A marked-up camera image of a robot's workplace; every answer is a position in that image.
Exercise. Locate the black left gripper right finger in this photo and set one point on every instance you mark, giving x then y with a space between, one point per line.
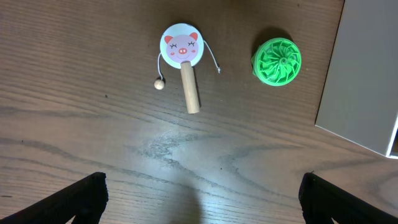
323 202

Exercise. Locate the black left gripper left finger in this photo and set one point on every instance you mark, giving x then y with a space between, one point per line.
81 202

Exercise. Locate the white cardboard box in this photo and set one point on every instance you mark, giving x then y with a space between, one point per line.
359 100

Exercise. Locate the green plastic spinning disc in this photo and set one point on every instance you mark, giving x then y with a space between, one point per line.
276 62

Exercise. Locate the pig face wooden rattle drum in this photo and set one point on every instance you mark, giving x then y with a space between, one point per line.
182 47

